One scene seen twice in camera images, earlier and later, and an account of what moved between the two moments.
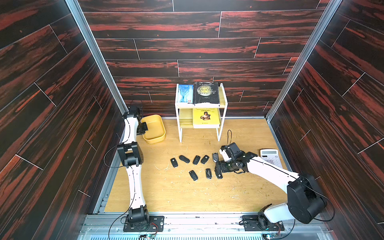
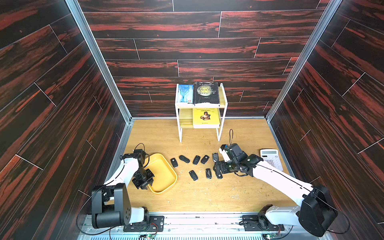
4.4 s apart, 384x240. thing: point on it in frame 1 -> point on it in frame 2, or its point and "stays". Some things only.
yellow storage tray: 156,129 -> 165,175
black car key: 174,162 stays
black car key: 184,159 stays
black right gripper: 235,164 stays
